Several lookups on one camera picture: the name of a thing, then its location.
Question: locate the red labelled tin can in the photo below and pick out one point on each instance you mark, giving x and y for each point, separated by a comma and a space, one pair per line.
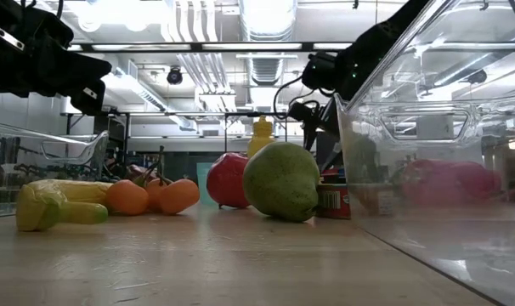
332, 202

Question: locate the black aluminium rig frame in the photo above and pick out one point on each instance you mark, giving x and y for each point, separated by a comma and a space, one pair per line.
194, 47

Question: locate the black ceiling spotlight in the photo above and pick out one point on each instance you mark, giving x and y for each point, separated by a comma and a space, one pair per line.
477, 76
174, 75

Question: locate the clear plastic bin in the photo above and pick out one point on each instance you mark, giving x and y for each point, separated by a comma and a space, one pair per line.
70, 149
453, 255

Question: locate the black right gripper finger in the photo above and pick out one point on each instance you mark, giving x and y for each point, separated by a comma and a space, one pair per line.
333, 123
302, 111

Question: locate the green toy pear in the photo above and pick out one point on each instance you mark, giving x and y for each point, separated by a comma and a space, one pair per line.
281, 183

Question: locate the yellow toy banana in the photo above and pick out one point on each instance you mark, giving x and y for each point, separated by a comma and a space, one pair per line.
49, 208

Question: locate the dark red toy onion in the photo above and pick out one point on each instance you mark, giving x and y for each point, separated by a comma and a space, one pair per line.
136, 171

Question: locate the pink plastic squeeze bottle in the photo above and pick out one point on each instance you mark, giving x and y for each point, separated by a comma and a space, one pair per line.
448, 183

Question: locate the black background workbench frame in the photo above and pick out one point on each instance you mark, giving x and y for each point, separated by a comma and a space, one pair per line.
177, 114

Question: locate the red toy apple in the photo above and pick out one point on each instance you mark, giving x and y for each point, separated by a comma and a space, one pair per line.
228, 180

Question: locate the orange tomato cluster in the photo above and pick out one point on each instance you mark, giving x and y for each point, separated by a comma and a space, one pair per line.
126, 197

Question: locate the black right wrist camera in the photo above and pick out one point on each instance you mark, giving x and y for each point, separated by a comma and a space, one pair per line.
319, 70

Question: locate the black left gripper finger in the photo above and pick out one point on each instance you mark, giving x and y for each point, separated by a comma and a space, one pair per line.
87, 97
36, 38

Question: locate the yellow plastic squeeze bottle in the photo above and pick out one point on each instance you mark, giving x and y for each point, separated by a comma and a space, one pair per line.
261, 136

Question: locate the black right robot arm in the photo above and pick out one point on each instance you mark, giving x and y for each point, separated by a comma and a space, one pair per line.
368, 51

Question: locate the teal translucent plastic tray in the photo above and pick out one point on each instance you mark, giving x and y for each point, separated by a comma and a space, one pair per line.
204, 183

